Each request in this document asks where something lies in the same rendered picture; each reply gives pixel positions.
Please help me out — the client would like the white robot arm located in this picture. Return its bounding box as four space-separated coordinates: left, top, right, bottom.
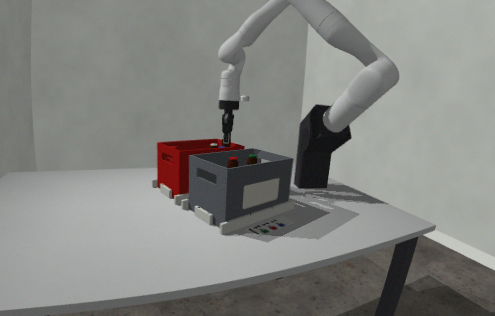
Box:
218 0 400 132

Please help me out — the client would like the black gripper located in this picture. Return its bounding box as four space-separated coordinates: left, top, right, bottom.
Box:
219 100 239 144

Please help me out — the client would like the grey paper strip with colored squares and marks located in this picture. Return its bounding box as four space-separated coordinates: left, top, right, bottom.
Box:
246 216 295 237

